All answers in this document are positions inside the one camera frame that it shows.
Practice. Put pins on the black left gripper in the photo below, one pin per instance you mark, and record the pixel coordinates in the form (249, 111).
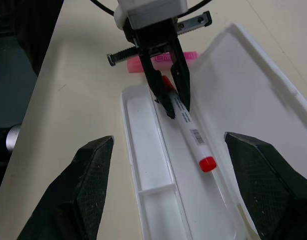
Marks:
(153, 37)

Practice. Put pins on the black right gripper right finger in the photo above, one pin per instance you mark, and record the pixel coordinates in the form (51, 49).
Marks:
(273, 190)

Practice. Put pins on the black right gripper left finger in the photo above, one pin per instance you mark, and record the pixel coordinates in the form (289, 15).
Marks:
(68, 195)

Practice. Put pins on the white marker with red caps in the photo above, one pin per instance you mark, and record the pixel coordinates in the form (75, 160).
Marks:
(193, 135)

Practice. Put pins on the pink marker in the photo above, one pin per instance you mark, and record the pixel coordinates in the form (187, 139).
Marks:
(134, 65)

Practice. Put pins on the white plastic pencil case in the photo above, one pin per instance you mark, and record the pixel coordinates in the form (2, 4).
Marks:
(243, 87)

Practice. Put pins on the silver metal cylinder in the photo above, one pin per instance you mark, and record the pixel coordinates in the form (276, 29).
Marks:
(13, 137)

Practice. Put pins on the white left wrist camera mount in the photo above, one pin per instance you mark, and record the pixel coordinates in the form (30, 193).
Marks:
(153, 10)

